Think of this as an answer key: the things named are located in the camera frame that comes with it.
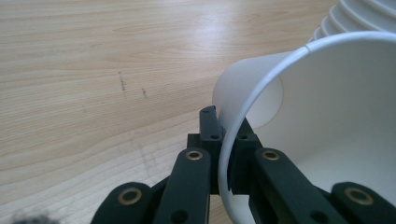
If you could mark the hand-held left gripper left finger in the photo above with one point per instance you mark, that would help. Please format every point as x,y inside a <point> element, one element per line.
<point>210,146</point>

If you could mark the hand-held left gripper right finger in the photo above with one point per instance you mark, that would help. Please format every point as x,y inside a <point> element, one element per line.
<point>244,149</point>

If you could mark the single white paper cup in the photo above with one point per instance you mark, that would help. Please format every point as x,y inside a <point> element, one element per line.
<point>330,109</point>

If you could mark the stack of white paper cups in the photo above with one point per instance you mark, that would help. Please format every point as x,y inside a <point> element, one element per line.
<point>361,15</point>

